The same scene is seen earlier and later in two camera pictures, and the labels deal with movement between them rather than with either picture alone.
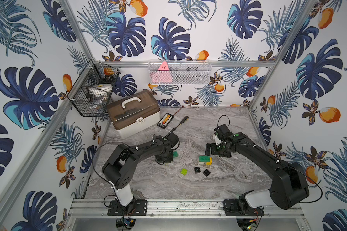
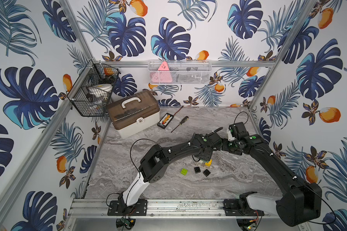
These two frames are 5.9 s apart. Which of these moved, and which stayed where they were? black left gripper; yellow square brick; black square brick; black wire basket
Moved: black left gripper
Stayed: black wire basket; yellow square brick; black square brick
